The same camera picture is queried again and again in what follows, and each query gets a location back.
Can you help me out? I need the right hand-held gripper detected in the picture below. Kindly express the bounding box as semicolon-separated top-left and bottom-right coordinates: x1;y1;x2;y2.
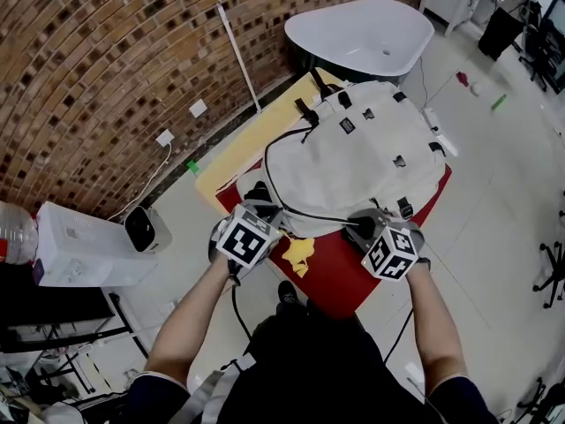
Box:
342;208;426;282

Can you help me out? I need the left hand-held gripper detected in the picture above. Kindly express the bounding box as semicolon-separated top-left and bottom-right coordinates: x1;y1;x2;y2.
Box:
208;199;284;278

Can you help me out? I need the white backpack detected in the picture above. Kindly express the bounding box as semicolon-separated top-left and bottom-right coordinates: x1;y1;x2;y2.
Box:
263;67;448;238

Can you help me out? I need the person's left forearm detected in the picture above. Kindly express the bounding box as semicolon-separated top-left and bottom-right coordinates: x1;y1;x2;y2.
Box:
144;254;235;388

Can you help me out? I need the person's right forearm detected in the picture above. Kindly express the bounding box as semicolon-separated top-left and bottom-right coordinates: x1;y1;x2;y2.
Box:
404;262;468;390

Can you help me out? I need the yellow star plush charm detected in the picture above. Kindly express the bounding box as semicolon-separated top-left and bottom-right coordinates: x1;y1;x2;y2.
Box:
282;235;317;279

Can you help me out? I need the person's black shoe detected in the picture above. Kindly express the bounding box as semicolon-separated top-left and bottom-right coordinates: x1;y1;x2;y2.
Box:
276;280;306;309

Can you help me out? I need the white trash bin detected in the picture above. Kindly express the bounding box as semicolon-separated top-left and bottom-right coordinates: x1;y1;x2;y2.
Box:
123;205;174;254

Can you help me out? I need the white power strip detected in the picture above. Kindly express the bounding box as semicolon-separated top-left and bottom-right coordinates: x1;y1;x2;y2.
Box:
421;107;460;158

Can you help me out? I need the person's dark clothing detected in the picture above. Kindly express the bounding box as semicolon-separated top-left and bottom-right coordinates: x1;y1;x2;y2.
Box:
127;298;500;424

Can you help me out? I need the white water dispenser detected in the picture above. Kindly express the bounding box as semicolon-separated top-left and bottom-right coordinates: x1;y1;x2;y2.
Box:
33;201;160;289

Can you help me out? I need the white pole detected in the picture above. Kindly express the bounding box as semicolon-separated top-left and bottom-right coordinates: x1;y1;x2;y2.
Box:
216;1;263;114

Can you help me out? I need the black office chair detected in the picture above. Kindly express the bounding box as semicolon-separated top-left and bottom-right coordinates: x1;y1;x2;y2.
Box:
518;0;565;93
532;240;565;309

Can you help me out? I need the white bathtub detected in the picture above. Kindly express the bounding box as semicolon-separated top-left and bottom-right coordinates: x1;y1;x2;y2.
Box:
283;0;436;84

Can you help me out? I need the black cabinet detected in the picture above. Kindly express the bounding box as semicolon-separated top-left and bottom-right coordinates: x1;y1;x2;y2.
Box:
0;262;117;353

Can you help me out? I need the clear water bottle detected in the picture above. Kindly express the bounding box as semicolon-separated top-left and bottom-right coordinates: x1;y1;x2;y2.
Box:
0;201;40;265

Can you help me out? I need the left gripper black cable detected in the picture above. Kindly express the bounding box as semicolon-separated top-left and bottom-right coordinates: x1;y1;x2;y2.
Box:
229;274;254;342

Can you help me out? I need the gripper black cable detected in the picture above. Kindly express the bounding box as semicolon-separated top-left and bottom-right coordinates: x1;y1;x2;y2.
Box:
229;274;254;342
382;307;415;365

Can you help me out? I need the white power cord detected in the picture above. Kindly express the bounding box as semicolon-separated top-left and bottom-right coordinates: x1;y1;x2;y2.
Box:
107;141;174;223

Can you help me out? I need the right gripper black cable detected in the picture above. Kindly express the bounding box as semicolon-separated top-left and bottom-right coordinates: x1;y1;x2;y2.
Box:
382;307;415;365

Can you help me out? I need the grey chest strap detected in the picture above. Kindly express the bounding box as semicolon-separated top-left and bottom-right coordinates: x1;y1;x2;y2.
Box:
180;353;258;424

